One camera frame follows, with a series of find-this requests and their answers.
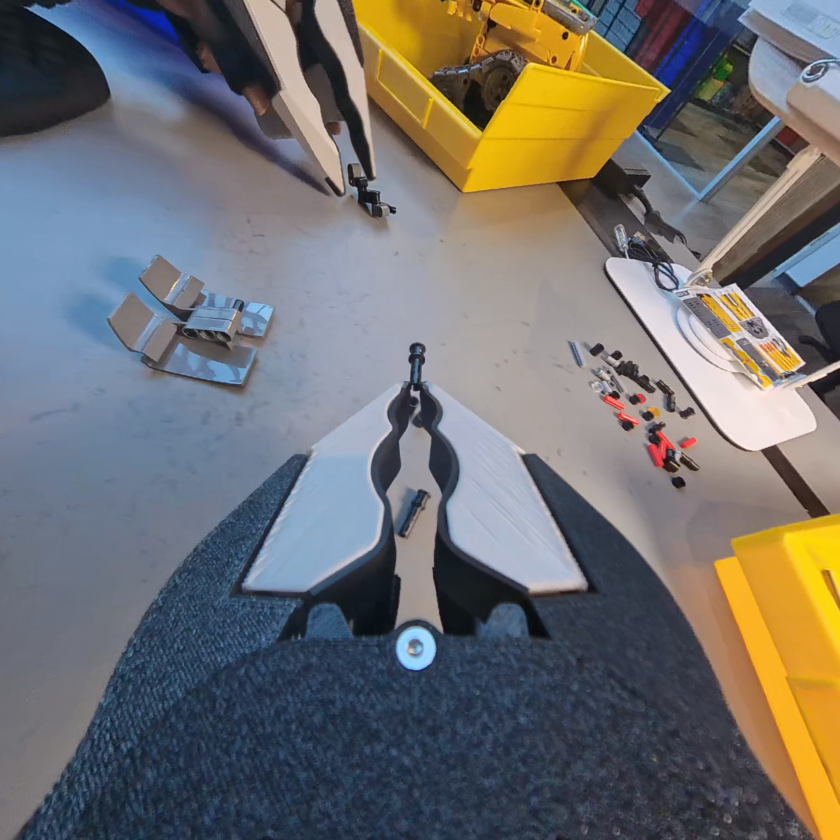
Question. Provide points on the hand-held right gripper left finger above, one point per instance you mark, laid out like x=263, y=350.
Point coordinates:
x=328, y=518

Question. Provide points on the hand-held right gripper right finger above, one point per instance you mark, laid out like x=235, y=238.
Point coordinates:
x=505, y=525

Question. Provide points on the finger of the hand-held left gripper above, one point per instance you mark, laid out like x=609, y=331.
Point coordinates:
x=308, y=138
x=354, y=65

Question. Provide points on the long black toy pin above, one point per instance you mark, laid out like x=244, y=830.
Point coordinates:
x=416, y=367
x=412, y=515

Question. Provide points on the pile of small toy parts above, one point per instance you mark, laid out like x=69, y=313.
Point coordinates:
x=636, y=420

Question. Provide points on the silver toy scoop part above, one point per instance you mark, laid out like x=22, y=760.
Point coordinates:
x=197, y=328

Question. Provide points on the yellow plastic bin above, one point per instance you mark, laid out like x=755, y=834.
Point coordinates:
x=558, y=144
x=800, y=623

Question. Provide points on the person's left forearm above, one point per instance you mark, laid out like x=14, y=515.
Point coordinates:
x=46, y=65

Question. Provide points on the grey desk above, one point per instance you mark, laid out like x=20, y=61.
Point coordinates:
x=459, y=275

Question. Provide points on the person's left hand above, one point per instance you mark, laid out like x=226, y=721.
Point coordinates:
x=264, y=110

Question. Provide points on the black toy tracks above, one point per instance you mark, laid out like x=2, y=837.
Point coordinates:
x=485, y=85

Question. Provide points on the yellow toy model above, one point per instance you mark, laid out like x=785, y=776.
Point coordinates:
x=525, y=26

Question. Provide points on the white folding stand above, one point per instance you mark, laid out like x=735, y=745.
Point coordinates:
x=735, y=394

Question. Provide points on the black power adapter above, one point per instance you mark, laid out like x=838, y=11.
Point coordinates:
x=623, y=178

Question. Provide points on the yellow grey sticker sheet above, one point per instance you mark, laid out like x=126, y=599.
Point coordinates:
x=741, y=328

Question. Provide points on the black office chair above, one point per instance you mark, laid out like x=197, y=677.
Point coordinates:
x=823, y=341

